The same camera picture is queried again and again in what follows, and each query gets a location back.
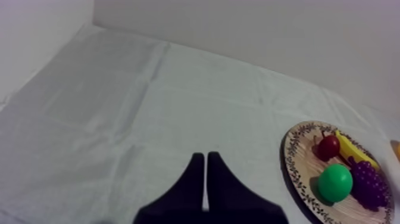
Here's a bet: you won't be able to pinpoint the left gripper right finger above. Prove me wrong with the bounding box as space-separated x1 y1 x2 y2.
207 151 290 224

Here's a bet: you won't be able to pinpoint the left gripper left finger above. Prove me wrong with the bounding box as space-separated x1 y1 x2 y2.
132 152 205 224

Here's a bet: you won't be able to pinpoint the round wooden board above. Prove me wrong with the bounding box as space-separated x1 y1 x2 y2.
282 120 395 224

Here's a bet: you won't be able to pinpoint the green toy pear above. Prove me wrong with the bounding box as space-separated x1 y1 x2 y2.
317 163 354 203

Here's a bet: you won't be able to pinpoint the small red fruit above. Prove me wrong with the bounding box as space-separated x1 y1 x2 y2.
317 130 341 161

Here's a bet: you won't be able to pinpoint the yellow toy banana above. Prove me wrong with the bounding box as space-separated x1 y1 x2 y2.
335 130 380 171

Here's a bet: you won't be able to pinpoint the purple toy grapes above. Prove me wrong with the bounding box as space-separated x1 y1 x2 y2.
348 155 390 212

